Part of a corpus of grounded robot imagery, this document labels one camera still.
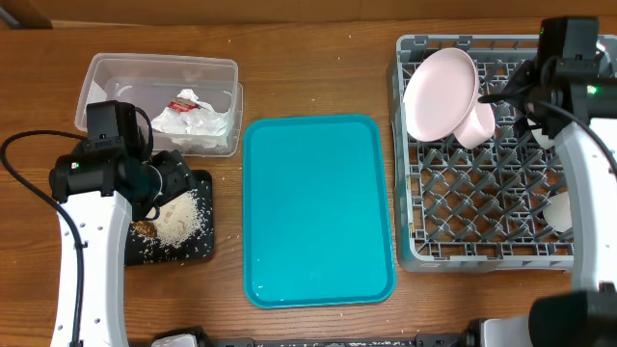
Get teal plastic tray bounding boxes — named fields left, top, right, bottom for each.
left=242, top=114, right=396, bottom=308

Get grey-green ceramic bowl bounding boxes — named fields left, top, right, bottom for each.
left=527, top=119, right=554, bottom=149

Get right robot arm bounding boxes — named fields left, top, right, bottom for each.
left=466, top=56, right=616, bottom=346

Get pile of white rice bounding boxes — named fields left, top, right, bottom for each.
left=152, top=190, right=203, bottom=248

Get white napkin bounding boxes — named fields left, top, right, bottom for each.
left=151, top=89, right=232, bottom=148

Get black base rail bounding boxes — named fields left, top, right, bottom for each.
left=148, top=327, right=469, bottom=347

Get grey dish rack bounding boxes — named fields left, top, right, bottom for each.
left=388, top=35, right=576, bottom=273

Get clear plastic bin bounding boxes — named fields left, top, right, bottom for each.
left=74, top=53, right=243, bottom=157

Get large white plate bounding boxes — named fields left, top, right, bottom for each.
left=403, top=48, right=478, bottom=142

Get brown food scrap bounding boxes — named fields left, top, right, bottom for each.
left=132, top=221, right=157, bottom=238

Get black tray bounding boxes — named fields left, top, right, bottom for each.
left=124, top=171, right=215, bottom=266

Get pink bowl with crumbs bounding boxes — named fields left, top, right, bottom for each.
left=454, top=103, right=496, bottom=149

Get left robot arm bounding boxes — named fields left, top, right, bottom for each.
left=50, top=149, right=195, bottom=346

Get red snack wrapper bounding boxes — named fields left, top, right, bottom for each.
left=168, top=97, right=201, bottom=113

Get small white cup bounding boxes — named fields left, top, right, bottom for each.
left=543, top=192, right=573, bottom=232

